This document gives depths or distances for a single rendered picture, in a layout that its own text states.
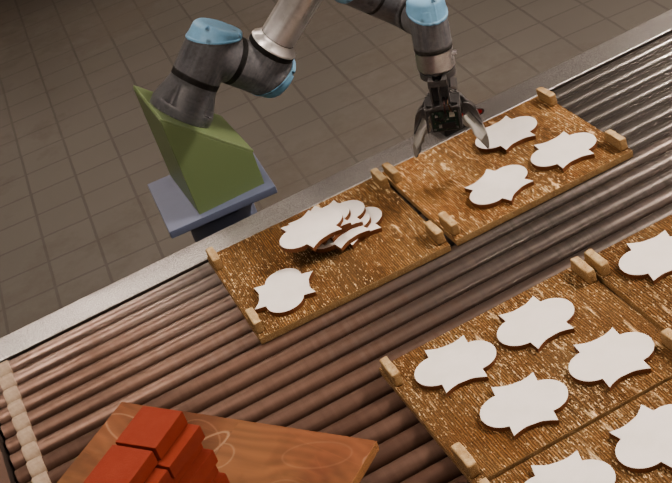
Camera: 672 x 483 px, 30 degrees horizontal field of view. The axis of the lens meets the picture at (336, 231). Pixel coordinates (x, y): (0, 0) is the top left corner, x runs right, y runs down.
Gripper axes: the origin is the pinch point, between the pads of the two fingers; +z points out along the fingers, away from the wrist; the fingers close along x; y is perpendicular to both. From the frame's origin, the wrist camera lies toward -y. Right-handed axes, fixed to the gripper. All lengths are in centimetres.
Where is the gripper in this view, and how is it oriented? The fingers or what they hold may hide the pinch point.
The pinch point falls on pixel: (452, 151)
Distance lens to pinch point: 259.5
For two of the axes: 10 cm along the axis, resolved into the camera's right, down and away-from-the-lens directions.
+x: 9.8, -1.2, -1.8
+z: 2.0, 8.4, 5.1
